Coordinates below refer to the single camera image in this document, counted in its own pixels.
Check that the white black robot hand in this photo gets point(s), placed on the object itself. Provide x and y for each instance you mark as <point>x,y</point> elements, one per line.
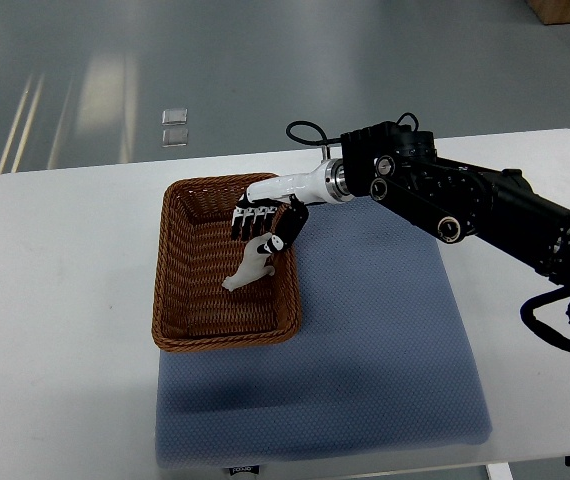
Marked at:
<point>278,206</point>

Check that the white toy bear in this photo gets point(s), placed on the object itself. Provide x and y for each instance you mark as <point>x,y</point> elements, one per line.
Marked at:
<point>253,266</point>

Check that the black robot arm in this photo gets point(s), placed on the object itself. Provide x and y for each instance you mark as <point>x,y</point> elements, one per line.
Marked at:
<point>396,164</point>

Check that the brown wicker basket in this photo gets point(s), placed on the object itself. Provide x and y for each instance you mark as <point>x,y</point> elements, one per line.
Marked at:
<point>192,311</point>

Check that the lower floor socket cover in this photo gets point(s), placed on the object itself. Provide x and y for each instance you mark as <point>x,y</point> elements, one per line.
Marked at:
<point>175,136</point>

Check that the floor socket cover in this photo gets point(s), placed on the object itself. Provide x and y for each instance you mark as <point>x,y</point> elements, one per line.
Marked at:
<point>175,136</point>
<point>175,116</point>

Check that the upper floor socket cover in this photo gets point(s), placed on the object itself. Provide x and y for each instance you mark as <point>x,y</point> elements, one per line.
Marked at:
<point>175,116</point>

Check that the blue mesh mat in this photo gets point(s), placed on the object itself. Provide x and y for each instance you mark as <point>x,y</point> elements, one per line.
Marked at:
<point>381,361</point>

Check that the black mat label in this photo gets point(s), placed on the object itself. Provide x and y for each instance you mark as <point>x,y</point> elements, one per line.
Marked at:
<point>244,470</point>

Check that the wooden furniture corner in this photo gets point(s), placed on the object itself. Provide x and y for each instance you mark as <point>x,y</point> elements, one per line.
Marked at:
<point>551,12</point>

